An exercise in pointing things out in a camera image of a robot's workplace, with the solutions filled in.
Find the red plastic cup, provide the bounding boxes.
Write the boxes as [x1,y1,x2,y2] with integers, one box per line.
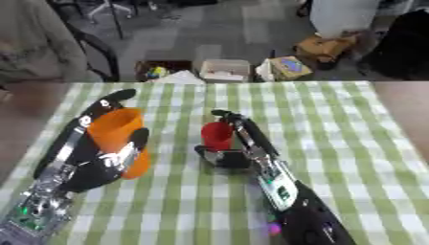
[199,121,237,152]

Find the white plastic box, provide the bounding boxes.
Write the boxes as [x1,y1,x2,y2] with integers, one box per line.
[197,58,252,84]

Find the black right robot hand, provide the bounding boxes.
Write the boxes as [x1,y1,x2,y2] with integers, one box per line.
[192,109,282,169]

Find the brown open cardboard box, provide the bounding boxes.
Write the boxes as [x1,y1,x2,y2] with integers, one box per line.
[134,59,194,82]

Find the orange plastic cup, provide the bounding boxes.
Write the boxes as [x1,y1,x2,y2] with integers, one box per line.
[85,107,153,180]

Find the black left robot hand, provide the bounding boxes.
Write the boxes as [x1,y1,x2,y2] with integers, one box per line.
[32,88,151,194]

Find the tan box with blue print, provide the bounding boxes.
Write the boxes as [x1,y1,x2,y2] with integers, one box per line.
[255,56,315,82]

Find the black chair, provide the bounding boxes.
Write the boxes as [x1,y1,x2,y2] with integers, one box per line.
[47,0,123,83]

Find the black bag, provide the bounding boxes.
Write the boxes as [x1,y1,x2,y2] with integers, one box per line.
[356,9,429,81]

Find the brown bag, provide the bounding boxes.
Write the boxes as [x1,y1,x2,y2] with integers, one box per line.
[293,33,359,70]

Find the white chair base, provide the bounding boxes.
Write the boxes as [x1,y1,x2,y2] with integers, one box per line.
[85,0,136,23]

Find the person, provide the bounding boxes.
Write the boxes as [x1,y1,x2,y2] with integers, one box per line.
[0,0,106,84]

